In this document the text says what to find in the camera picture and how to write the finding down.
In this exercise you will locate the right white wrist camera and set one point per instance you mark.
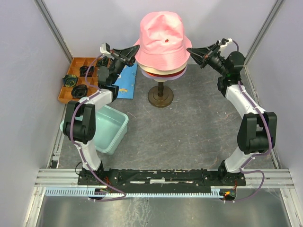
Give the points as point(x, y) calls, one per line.
point(224, 42)

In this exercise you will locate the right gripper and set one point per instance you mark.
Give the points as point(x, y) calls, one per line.
point(203, 55)

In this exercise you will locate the yellow blue rolled tie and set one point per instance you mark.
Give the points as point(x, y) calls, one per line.
point(70, 80)

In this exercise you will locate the aluminium corner post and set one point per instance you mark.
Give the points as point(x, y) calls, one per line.
point(53, 27)
point(263, 30)

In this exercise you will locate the light blue cable duct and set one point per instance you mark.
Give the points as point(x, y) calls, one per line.
point(92, 192)

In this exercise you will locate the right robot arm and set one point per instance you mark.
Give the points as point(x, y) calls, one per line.
point(257, 133)

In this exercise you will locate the blue printed cloth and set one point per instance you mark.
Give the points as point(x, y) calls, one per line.
point(126, 82)

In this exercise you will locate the left aluminium corner post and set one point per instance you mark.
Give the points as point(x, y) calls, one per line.
point(53, 27)

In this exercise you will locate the teal plastic basket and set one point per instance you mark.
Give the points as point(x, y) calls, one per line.
point(111, 127)

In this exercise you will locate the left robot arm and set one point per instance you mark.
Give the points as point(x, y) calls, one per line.
point(80, 117)

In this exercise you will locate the pink bucket hat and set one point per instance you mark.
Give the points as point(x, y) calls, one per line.
point(162, 40)

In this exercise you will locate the cream mannequin head stand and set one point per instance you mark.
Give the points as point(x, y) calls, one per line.
point(161, 95)

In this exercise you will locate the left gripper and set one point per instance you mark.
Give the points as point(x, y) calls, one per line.
point(128, 55)

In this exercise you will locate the green patterned rolled tie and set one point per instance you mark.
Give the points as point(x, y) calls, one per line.
point(103, 61)

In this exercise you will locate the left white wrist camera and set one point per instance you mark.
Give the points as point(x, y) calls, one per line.
point(105, 49)

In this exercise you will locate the aluminium front rail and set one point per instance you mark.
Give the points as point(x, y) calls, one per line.
point(274, 179)

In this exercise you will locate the dark brown rolled tie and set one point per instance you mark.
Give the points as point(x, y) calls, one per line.
point(79, 91)

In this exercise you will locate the beige bucket hat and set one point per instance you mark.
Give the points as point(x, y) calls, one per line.
point(156, 71)

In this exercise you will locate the right aluminium corner post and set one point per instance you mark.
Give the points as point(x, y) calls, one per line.
point(263, 30)

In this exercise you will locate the dark red hat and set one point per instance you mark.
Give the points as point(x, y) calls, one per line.
point(163, 74)

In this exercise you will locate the wooden compartment tray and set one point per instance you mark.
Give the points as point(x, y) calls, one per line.
point(65, 93)

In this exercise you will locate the purple bucket hat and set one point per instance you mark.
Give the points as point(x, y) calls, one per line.
point(159, 78)

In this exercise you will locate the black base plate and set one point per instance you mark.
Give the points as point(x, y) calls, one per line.
point(169, 181)

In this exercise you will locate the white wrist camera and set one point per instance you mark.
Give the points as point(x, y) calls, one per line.
point(105, 49)
point(224, 42)

